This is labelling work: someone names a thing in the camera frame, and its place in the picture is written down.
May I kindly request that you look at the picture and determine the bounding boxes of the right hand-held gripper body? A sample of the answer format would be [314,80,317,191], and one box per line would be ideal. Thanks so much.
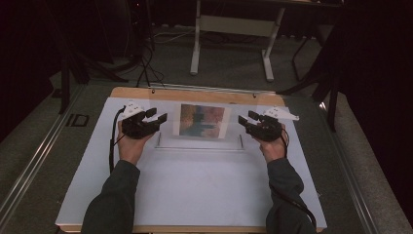
[244,105,301,143]

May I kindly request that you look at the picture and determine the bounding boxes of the white metal desk frame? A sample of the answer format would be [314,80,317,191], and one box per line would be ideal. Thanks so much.
[189,0,287,83]

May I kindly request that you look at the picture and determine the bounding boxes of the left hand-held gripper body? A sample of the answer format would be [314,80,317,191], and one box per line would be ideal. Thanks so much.
[120,99,163,140]

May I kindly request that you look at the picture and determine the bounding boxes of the right hand-held gripper cable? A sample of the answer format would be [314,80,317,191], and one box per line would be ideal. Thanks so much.
[280,128,319,231]

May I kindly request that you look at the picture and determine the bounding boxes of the white table sheet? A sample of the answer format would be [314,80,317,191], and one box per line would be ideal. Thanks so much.
[55,97,327,228]

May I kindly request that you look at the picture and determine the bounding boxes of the person's right hand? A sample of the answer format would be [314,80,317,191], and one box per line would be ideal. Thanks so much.
[257,122,289,164]

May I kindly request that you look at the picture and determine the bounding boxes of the person's left hand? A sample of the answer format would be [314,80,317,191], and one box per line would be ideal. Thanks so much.
[116,120,156,167]

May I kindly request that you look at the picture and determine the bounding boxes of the left hand-held gripper cable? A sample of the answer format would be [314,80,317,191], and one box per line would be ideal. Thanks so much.
[108,104,129,176]

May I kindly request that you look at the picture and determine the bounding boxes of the clear acrylic photo frame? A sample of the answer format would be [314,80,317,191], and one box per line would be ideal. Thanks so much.
[150,88,258,153]

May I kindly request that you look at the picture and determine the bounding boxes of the photo print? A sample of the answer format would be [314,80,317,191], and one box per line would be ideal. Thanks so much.
[172,102,233,140]

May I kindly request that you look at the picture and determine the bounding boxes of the hand-held gripper cable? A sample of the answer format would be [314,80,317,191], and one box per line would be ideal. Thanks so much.
[108,104,129,176]
[280,128,319,231]

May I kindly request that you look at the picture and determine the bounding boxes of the aluminium floor rail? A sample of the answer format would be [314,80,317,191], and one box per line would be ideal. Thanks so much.
[0,83,86,223]
[317,100,382,234]

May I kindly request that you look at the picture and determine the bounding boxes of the black floor cables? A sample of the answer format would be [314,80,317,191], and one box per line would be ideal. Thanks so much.
[135,40,168,90]

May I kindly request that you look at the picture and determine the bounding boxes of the black metal stand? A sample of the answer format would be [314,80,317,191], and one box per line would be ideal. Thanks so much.
[277,30,344,133]
[57,45,131,115]

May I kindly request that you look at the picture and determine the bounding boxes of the white floor cable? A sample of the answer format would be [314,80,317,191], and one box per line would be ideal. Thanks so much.
[151,28,197,45]

